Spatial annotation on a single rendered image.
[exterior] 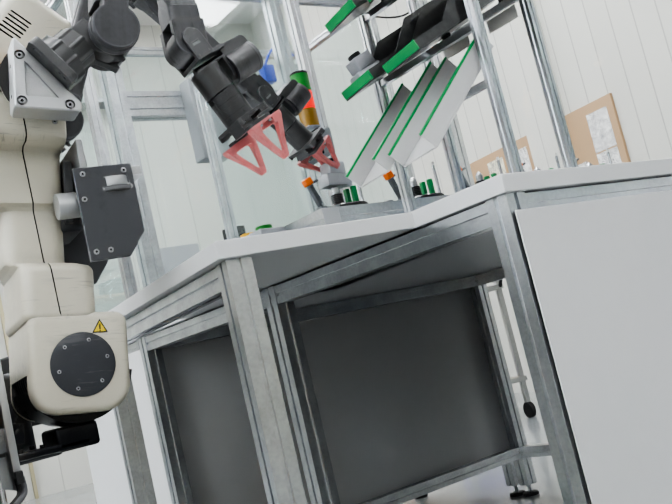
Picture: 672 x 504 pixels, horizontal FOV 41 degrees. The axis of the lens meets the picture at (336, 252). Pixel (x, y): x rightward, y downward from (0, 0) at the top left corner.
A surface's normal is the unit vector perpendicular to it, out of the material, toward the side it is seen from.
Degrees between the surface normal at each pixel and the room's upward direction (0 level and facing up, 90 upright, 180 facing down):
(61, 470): 90
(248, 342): 90
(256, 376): 90
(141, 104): 90
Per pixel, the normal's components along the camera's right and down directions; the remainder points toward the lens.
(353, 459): 0.57, -0.23
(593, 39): -0.86, 0.15
